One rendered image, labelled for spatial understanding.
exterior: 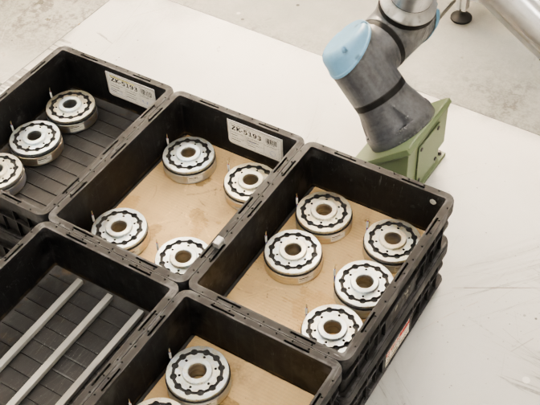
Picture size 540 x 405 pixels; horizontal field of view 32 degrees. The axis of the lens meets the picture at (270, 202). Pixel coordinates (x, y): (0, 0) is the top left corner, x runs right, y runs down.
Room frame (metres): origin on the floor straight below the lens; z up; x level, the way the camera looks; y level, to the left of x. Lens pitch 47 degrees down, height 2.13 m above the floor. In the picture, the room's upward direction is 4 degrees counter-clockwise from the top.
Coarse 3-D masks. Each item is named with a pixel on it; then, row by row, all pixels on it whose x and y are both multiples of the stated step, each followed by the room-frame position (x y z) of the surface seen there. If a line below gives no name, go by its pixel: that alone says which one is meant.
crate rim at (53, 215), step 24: (192, 96) 1.44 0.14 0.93; (240, 120) 1.36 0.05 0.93; (120, 144) 1.31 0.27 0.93; (96, 168) 1.25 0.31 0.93; (72, 192) 1.19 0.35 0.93; (48, 216) 1.14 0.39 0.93; (240, 216) 1.11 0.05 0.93; (96, 240) 1.08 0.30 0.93; (144, 264) 1.02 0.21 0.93; (192, 264) 1.01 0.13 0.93
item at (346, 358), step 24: (312, 144) 1.28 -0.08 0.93; (288, 168) 1.22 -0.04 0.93; (264, 192) 1.16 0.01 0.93; (432, 192) 1.14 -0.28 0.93; (432, 240) 1.04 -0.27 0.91; (408, 264) 0.98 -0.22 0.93; (192, 288) 0.96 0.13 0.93; (240, 312) 0.91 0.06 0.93; (384, 312) 0.90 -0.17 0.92; (288, 336) 0.85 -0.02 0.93; (360, 336) 0.85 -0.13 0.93; (336, 360) 0.81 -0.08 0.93
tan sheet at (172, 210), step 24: (216, 168) 1.33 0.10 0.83; (144, 192) 1.28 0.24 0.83; (168, 192) 1.28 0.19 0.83; (192, 192) 1.27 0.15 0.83; (216, 192) 1.27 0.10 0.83; (144, 216) 1.22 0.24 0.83; (168, 216) 1.21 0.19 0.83; (192, 216) 1.21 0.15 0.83; (216, 216) 1.21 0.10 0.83; (168, 240) 1.15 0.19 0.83
